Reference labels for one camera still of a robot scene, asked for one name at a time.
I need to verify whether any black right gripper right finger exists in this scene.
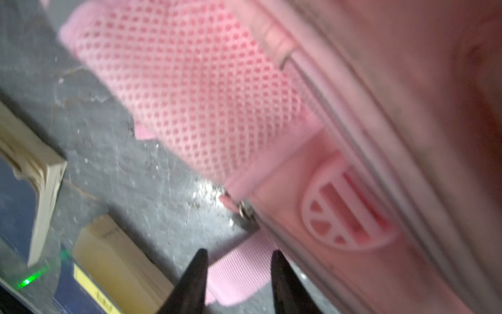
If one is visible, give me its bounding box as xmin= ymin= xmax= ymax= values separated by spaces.
xmin=271 ymin=250 xmax=322 ymax=314

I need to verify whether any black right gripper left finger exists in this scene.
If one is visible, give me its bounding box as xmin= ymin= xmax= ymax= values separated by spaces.
xmin=157 ymin=249 xmax=209 ymax=314

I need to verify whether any pink school backpack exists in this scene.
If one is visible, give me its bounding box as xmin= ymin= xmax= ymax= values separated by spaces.
xmin=43 ymin=1 xmax=501 ymax=313

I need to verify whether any small navy blue book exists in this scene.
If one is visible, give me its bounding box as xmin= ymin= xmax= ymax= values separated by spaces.
xmin=1 ymin=105 xmax=67 ymax=266

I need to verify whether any large navy blue book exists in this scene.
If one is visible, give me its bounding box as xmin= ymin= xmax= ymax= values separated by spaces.
xmin=54 ymin=215 xmax=174 ymax=313

